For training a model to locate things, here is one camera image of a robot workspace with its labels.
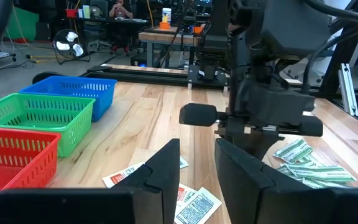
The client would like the white packet orange label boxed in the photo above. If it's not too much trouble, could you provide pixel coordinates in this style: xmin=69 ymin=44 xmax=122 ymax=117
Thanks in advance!
xmin=177 ymin=183 xmax=198 ymax=214
xmin=174 ymin=186 xmax=223 ymax=224
xmin=102 ymin=155 xmax=190 ymax=189

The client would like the black frame post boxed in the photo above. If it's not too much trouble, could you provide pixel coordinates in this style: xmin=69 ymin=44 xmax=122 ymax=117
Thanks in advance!
xmin=318 ymin=0 xmax=358 ymax=97

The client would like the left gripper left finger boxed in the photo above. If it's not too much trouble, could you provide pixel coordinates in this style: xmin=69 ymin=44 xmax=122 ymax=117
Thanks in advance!
xmin=113 ymin=139 xmax=181 ymax=224

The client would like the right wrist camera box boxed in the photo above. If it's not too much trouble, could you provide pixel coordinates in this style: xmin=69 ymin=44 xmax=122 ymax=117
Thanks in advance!
xmin=250 ymin=0 xmax=331 ymax=60

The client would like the yellow floor cable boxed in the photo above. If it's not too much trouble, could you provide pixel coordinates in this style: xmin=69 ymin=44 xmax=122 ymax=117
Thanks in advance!
xmin=25 ymin=54 xmax=63 ymax=64

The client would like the aluminium extrusion bar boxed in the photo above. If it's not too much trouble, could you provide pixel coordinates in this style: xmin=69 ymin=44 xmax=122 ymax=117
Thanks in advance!
xmin=337 ymin=63 xmax=358 ymax=117

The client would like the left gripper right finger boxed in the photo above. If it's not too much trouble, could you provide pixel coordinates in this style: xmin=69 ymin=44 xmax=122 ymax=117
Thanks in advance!
xmin=214 ymin=139 xmax=335 ymax=224

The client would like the green panel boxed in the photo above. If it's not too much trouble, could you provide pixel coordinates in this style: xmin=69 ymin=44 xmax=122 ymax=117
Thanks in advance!
xmin=6 ymin=6 xmax=40 ymax=41

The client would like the person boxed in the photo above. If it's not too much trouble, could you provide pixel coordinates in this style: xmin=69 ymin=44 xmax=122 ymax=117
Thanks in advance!
xmin=109 ymin=0 xmax=134 ymax=19

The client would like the black office desk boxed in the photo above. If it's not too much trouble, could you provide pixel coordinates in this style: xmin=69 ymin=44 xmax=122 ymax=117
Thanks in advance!
xmin=73 ymin=17 xmax=151 ymax=54

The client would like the green plastic basket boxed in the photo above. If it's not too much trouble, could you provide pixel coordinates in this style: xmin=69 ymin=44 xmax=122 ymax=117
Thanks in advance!
xmin=0 ymin=92 xmax=96 ymax=158

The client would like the black floor fan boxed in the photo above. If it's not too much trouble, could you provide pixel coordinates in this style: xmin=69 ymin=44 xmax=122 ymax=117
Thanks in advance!
xmin=53 ymin=29 xmax=92 ymax=65

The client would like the red plastic basket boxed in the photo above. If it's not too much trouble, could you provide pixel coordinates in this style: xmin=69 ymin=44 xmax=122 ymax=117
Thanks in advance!
xmin=0 ymin=126 xmax=62 ymax=206

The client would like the wooden workbench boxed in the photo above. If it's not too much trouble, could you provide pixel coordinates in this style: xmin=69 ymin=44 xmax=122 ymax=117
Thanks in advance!
xmin=138 ymin=26 xmax=204 ymax=68

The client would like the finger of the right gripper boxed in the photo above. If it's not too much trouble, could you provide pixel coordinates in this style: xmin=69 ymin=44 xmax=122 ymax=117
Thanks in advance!
xmin=225 ymin=136 xmax=256 ymax=159
xmin=253 ymin=136 xmax=284 ymax=162

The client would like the blue plastic basket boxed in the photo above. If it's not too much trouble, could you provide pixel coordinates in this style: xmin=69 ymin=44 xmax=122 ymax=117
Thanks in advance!
xmin=19 ymin=75 xmax=117 ymax=123

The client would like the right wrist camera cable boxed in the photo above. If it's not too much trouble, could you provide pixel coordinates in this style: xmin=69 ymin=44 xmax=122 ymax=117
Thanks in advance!
xmin=301 ymin=0 xmax=358 ymax=94

